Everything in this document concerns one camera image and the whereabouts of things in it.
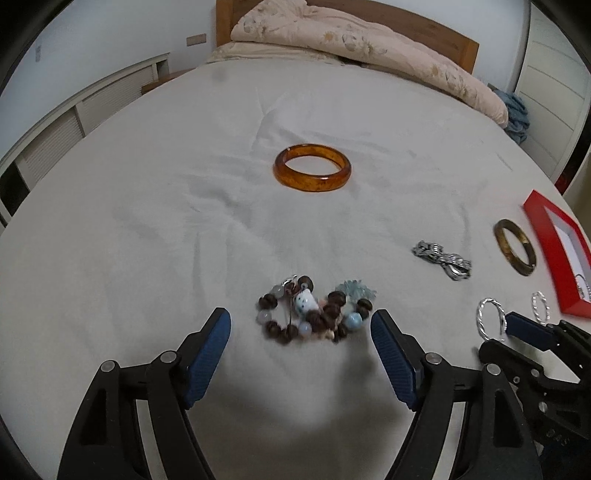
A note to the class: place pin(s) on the beige pillow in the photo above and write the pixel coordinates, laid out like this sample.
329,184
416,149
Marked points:
258,51

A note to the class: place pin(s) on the amber orange bangle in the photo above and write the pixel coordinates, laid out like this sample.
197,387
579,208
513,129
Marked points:
295,179

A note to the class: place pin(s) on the wall socket plate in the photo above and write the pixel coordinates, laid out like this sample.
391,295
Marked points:
196,39

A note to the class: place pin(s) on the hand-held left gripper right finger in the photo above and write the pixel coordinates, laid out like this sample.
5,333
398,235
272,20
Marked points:
392,355

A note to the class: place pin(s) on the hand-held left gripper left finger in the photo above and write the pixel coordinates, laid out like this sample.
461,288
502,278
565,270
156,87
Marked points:
207,355

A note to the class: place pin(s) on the beige floral quilt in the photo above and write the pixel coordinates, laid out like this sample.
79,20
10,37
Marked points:
369,50

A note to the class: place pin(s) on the dark brown bangle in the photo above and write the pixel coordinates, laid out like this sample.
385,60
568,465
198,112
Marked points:
503,244

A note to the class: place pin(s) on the wooden headboard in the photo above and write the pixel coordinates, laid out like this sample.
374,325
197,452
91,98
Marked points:
434,32

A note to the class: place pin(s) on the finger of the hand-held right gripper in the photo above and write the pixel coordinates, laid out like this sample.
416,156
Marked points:
517,362
526,330

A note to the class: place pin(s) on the red jewelry box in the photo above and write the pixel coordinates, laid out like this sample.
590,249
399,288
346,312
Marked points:
549,258

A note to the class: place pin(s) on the wooden nightstand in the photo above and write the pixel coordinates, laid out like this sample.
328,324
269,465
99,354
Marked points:
161,81

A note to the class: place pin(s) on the white wardrobe door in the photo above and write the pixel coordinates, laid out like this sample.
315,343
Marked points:
554,69

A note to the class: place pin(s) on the blue crumpled cloth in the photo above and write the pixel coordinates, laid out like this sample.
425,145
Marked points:
515,113

